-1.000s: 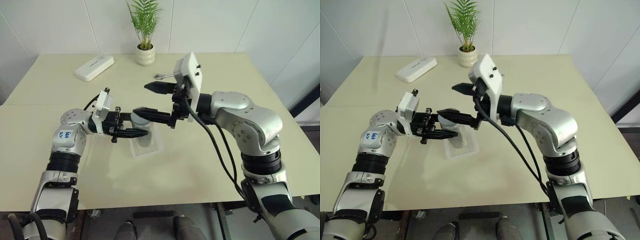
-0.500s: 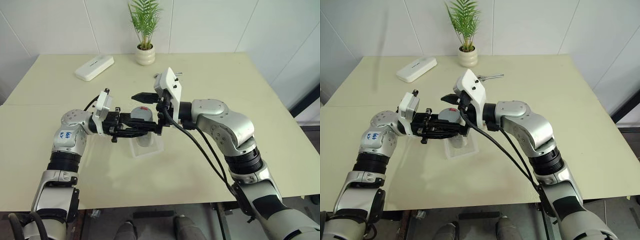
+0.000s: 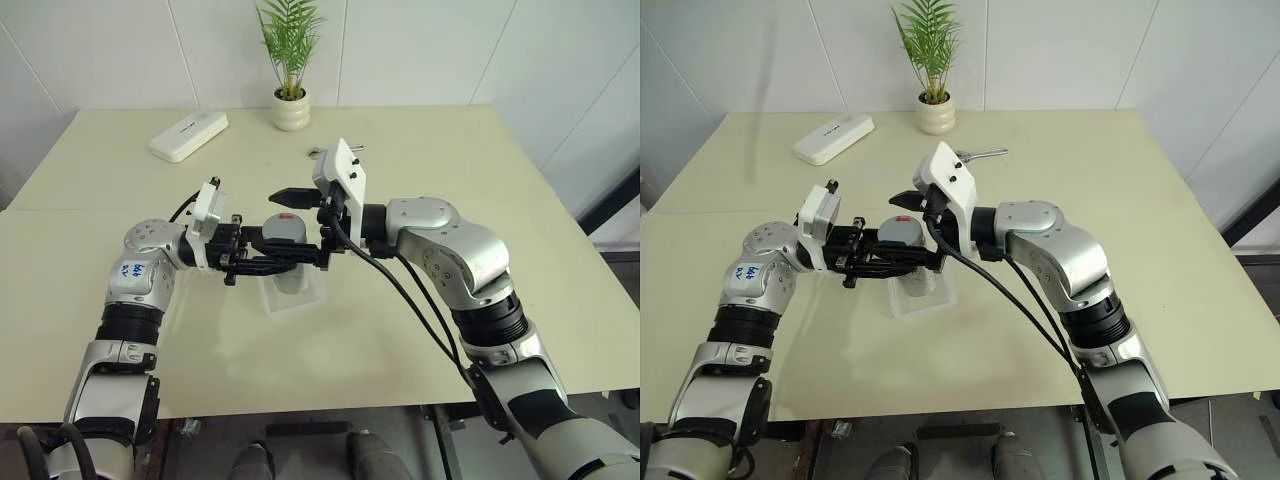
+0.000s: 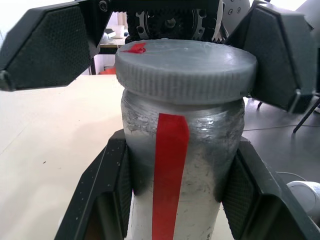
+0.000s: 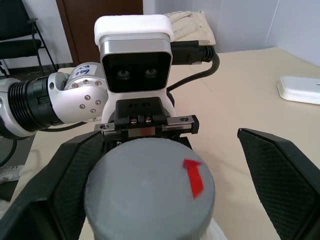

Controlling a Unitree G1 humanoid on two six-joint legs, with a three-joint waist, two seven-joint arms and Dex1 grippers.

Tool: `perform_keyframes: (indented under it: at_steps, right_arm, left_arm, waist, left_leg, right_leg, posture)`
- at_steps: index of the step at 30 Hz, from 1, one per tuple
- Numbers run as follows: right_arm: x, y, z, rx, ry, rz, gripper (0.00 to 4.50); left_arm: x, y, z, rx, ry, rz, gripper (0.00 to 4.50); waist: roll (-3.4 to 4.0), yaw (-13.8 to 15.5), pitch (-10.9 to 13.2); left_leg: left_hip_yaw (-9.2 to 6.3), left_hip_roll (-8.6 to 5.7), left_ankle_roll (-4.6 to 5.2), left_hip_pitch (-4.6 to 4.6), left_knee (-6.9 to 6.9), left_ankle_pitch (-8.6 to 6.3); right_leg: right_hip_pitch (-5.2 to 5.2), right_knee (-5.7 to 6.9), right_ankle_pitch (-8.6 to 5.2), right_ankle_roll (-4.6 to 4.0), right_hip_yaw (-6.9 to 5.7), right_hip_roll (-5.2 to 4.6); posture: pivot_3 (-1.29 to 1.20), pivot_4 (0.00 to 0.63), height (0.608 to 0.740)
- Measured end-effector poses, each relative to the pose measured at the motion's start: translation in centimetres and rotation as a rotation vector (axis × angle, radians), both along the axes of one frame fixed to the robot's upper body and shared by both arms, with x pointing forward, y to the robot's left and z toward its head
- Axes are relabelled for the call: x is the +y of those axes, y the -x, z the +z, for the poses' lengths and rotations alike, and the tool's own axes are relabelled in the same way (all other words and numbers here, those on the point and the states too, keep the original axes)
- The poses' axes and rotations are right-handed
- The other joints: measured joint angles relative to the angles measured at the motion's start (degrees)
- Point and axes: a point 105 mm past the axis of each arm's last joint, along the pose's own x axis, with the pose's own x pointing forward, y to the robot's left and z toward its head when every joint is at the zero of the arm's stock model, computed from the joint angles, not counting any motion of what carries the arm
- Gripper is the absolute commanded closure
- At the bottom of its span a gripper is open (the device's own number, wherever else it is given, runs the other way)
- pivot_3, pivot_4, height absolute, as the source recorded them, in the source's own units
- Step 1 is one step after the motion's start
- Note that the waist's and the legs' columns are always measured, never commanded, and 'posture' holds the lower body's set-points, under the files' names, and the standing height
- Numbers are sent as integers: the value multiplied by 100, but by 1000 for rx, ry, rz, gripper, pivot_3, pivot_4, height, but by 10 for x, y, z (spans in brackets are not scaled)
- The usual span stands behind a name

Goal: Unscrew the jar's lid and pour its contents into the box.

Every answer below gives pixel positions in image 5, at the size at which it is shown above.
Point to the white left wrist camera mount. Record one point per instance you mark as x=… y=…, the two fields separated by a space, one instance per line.
x=135 y=30

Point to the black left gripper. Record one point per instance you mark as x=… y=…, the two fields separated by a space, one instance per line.
x=140 y=110

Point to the left robot arm with camera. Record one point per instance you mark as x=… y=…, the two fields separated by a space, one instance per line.
x=215 y=65

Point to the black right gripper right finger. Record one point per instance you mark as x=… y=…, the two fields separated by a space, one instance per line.
x=287 y=190

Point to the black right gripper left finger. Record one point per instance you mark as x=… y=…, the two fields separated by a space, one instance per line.
x=37 y=200

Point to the white oblong plastic case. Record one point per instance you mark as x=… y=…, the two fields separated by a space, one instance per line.
x=300 y=88

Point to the black chair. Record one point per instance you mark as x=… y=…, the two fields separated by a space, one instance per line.
x=15 y=47

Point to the grey cylinder with red arrow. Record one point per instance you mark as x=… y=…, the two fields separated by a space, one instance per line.
x=145 y=190

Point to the cream fabric sack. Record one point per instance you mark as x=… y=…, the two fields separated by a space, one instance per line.
x=195 y=25

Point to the brown wooden door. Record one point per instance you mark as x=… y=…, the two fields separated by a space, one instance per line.
x=75 y=25

